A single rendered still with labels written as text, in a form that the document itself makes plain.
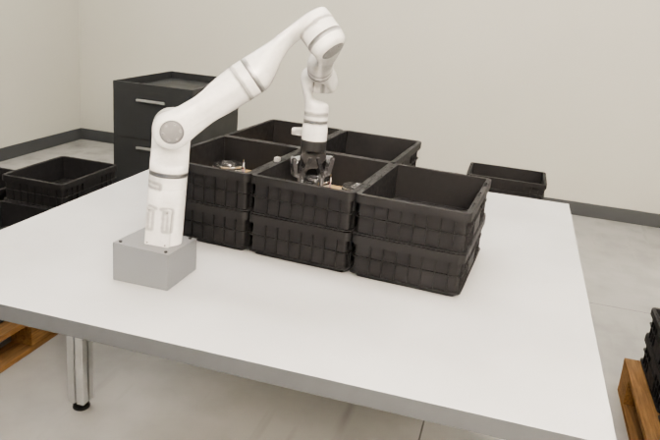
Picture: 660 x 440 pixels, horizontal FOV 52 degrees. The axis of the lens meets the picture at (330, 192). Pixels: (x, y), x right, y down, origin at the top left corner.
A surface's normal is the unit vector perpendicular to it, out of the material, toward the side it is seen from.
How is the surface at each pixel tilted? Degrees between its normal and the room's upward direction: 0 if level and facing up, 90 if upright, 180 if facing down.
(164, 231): 88
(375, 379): 0
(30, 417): 0
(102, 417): 0
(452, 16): 90
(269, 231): 90
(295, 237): 90
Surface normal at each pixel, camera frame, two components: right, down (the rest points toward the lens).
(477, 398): 0.08, -0.96
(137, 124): -0.28, 0.25
